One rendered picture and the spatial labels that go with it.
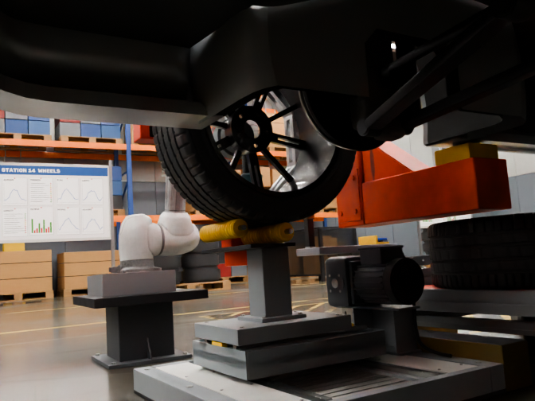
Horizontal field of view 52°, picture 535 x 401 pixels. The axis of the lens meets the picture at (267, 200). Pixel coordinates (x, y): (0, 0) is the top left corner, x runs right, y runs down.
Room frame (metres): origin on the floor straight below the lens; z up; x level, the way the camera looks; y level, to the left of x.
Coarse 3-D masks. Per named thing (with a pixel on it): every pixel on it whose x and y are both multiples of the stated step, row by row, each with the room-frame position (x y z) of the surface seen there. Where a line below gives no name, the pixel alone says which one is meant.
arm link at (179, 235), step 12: (168, 180) 2.64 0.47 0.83; (168, 192) 2.64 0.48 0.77; (168, 204) 2.65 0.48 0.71; (180, 204) 2.65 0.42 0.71; (168, 216) 2.63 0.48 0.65; (180, 216) 2.64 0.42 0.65; (168, 228) 2.62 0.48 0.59; (180, 228) 2.64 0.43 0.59; (192, 228) 2.69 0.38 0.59; (168, 240) 2.61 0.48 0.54; (180, 240) 2.65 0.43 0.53; (192, 240) 2.69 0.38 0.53; (168, 252) 2.65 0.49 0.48; (180, 252) 2.69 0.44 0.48
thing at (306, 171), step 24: (264, 96) 1.87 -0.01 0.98; (288, 96) 1.94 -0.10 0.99; (240, 120) 1.78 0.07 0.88; (264, 120) 1.83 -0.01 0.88; (216, 144) 1.56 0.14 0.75; (240, 144) 1.78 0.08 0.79; (264, 144) 1.83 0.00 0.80; (288, 144) 1.91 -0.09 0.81; (312, 144) 1.91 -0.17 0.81; (312, 168) 1.85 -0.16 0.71; (264, 192) 1.63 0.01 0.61; (288, 192) 1.68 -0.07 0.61
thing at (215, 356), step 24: (312, 336) 1.71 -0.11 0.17; (336, 336) 1.74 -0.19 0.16; (360, 336) 1.72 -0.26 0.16; (384, 336) 1.77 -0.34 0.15; (216, 360) 1.67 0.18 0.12; (240, 360) 1.54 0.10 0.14; (264, 360) 1.54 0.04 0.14; (288, 360) 1.58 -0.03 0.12; (312, 360) 1.62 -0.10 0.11; (336, 360) 1.67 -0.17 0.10
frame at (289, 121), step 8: (272, 96) 2.01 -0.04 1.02; (280, 96) 1.98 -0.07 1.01; (272, 104) 2.03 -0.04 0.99; (280, 104) 2.00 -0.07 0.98; (288, 104) 2.00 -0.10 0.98; (288, 120) 2.04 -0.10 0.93; (288, 128) 2.05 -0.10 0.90; (296, 128) 2.01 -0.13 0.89; (288, 136) 2.04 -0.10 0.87; (296, 136) 2.01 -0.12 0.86; (296, 144) 2.01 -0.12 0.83; (288, 152) 2.04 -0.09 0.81; (296, 152) 2.01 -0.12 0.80; (288, 160) 2.04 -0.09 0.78; (296, 160) 2.01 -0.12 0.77; (288, 168) 2.03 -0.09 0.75; (280, 176) 2.03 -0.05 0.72; (280, 184) 1.97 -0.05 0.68
